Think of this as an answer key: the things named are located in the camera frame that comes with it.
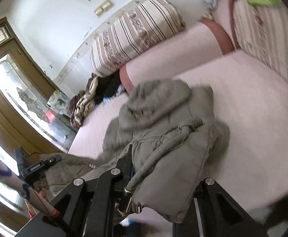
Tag olive green puffer jacket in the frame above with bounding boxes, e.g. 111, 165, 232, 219
45, 79, 229, 223

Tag wooden glass door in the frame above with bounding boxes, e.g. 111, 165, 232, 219
0, 17, 75, 237

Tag floral picture panel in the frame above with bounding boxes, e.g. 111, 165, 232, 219
47, 90, 70, 117

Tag brown floral blanket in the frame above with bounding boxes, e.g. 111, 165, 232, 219
67, 73, 99, 128

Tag black garment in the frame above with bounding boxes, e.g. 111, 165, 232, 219
94, 71, 121, 105

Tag striped floral folded quilt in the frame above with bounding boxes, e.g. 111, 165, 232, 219
90, 0, 186, 78

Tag pink quilted bed mattress cover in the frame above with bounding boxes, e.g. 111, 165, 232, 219
67, 50, 288, 224

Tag pink rolled quilt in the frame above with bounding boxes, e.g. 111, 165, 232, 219
119, 19, 234, 93

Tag striped floral side cushion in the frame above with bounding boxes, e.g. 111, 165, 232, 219
233, 0, 288, 82

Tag gold wall switch plates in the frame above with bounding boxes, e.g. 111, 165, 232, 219
94, 0, 114, 17

